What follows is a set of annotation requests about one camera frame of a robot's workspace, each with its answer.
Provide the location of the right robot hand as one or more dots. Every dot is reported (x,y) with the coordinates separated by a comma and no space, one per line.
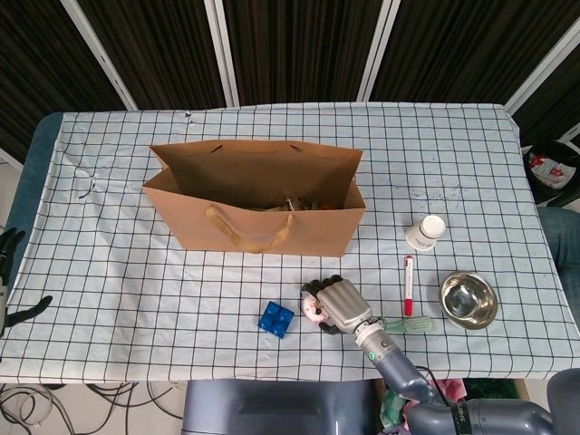
(344,306)

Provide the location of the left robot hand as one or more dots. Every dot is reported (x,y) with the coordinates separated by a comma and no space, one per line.
(9,254)

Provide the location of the pink toy strawberry cake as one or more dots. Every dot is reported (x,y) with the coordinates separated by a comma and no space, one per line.
(310,308)

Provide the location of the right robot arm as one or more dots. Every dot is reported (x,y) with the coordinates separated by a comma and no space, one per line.
(399,362)

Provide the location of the brown paper bag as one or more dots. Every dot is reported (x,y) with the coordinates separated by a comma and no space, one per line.
(308,231)

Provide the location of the red and white marker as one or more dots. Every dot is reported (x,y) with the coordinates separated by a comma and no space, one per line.
(408,285)

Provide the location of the blue toy building block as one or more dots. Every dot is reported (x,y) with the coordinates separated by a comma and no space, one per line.
(275,318)

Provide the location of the mint green scrubbing brush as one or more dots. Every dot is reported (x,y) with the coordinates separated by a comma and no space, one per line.
(412,325)

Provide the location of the blue table padding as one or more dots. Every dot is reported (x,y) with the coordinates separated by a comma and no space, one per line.
(31,181)

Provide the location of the blue checkered tablecloth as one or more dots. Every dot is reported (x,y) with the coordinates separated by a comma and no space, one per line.
(113,235)

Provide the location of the white paper cup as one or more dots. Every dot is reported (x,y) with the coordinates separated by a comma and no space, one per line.
(423,235)

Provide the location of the teal patterned cloth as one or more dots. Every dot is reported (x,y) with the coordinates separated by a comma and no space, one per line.
(390,405)

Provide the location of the stainless steel bowl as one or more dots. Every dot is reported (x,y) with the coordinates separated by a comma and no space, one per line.
(469,301)

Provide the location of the grey robot torso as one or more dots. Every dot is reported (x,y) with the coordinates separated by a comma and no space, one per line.
(272,408)

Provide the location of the dark green garment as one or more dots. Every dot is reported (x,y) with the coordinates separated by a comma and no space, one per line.
(491,389)

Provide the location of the cardboard box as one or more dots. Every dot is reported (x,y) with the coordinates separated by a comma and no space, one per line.
(522,387)

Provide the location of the person's leg in jeans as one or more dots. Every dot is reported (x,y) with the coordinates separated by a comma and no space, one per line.
(564,240)

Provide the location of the dark folding partition screen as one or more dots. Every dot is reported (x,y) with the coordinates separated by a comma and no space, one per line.
(294,45)

